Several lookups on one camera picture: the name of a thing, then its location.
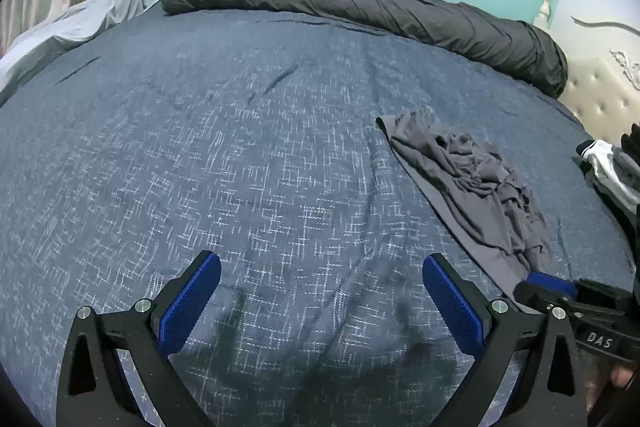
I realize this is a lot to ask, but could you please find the grey garment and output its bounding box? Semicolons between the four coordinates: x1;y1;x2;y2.
376;107;553;298
613;147;640;191

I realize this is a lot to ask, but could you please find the right hand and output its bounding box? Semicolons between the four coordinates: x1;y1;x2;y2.
610;364;638;389

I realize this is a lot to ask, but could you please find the grey folded garment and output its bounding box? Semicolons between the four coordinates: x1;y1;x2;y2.
613;147;640;191

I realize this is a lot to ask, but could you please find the white black folded garment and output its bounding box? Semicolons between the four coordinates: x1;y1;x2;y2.
576;140;639;213

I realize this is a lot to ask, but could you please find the cream tufted headboard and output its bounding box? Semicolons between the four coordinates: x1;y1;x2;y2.
534;0;639;145

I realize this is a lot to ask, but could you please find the blue patterned bed cover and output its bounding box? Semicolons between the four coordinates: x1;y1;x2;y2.
1;8;634;426

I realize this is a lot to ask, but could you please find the light grey sheet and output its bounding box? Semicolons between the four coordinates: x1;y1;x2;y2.
1;0;145;103

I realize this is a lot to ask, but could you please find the dark grey rolled duvet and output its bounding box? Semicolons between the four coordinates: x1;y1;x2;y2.
162;0;568;98

